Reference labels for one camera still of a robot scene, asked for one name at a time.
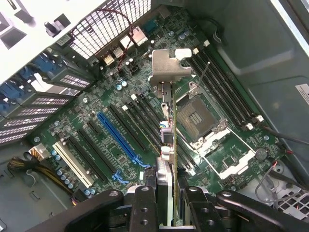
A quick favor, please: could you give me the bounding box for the perforated metal slot cover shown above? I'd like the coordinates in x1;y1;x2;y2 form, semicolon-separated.
20;83;82;109
47;61;94;91
8;107;58;119
0;117;49;129
0;130;33;145

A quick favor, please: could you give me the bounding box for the blue expansion slot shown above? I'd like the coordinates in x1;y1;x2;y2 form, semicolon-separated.
96;111;150;169

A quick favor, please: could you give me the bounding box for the long black expansion slot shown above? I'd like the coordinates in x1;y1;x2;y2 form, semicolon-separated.
66;135;108;183
77;128;126;186
107;103;148;153

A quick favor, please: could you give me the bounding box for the CPU socket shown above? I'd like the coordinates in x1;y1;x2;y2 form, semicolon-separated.
175;93;226;145

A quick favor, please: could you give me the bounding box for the green motherboard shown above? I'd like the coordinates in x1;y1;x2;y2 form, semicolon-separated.
26;7;294;201

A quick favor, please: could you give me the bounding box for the silver rear port block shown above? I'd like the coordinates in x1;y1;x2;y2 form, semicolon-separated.
131;26;148;47

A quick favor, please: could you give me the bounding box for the metal socket cover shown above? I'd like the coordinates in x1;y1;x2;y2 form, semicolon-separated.
190;127;256;181

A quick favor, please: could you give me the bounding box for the white power connector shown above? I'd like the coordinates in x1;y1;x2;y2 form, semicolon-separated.
28;144;50;161

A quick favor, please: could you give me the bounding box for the blue rear port connector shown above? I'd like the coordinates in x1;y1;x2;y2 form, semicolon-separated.
141;18;160;33

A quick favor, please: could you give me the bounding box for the round coin battery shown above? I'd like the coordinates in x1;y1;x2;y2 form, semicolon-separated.
255;147;269;161

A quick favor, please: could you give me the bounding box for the open black PC case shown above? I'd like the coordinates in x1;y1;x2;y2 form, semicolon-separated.
0;0;309;232

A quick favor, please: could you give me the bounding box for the short black expansion slot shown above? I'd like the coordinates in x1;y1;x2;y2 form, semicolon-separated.
86;119;101;136

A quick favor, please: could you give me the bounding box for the white expansion slot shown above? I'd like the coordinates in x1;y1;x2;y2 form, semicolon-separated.
52;141;95;189

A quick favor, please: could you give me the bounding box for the thin black looped wire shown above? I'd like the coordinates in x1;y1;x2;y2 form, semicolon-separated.
262;124;309;145

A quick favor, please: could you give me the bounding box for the black RAM slot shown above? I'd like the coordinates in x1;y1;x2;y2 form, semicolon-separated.
135;89;194;170
209;37;268;119
126;100;186;181
197;44;258;126
192;48;253;130
131;94;196;176
203;40;264;123

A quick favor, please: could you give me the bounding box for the yellow black power cable bundle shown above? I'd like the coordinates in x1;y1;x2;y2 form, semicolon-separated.
7;156;82;207

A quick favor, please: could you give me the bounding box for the thin metal locking lever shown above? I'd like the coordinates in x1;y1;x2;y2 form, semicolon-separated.
189;61;211;96

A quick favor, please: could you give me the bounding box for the red black twisted wire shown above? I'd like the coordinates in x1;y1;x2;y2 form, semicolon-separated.
96;8;137;73

